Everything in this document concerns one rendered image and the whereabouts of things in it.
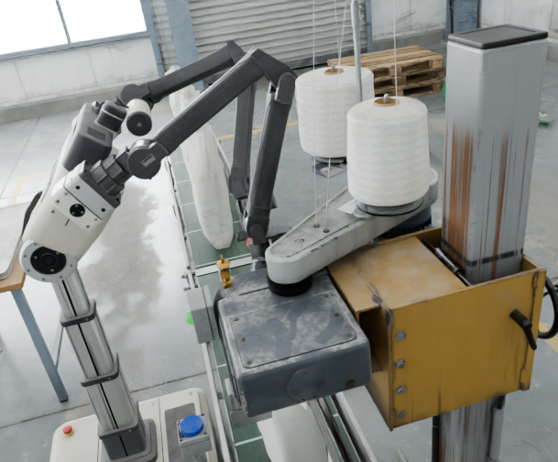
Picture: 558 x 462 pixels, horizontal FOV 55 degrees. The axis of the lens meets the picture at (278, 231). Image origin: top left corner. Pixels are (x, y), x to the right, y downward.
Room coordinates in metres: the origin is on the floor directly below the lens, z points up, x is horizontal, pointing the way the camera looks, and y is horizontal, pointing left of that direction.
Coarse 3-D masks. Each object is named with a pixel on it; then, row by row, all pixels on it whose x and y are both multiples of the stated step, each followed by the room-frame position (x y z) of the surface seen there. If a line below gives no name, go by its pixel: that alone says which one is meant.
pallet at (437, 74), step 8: (424, 64) 6.76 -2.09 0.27; (376, 72) 6.63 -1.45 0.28; (384, 72) 6.57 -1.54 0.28; (424, 72) 6.77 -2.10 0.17; (432, 72) 6.49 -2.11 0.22; (440, 72) 6.44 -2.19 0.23; (376, 80) 6.28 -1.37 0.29; (384, 80) 6.30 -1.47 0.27; (392, 80) 6.39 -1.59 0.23; (400, 80) 6.34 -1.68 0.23; (424, 80) 6.43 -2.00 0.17; (432, 80) 6.42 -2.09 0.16; (384, 88) 6.32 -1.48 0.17; (392, 88) 6.31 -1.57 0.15
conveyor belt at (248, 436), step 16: (240, 272) 2.44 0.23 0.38; (224, 368) 1.72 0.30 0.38; (224, 384) 1.63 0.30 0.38; (224, 400) 1.54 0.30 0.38; (336, 416) 1.39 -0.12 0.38; (240, 432) 1.38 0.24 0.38; (256, 432) 1.37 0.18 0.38; (240, 448) 1.30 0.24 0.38; (256, 448) 1.30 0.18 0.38; (352, 448) 1.24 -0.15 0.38
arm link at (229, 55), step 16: (224, 48) 1.81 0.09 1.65; (240, 48) 1.79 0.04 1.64; (192, 64) 1.81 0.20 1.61; (208, 64) 1.80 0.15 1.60; (224, 64) 1.80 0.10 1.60; (160, 80) 1.81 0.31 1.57; (176, 80) 1.80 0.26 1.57; (192, 80) 1.80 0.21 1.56; (128, 96) 1.78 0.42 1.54; (144, 96) 1.78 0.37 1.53; (160, 96) 1.80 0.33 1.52
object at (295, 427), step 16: (288, 416) 1.07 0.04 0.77; (304, 416) 1.06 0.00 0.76; (272, 432) 1.10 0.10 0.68; (288, 432) 1.06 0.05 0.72; (304, 432) 1.06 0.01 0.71; (320, 432) 1.08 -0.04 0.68; (272, 448) 1.12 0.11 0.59; (288, 448) 1.05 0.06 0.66; (304, 448) 1.06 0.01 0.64; (320, 448) 1.07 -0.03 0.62
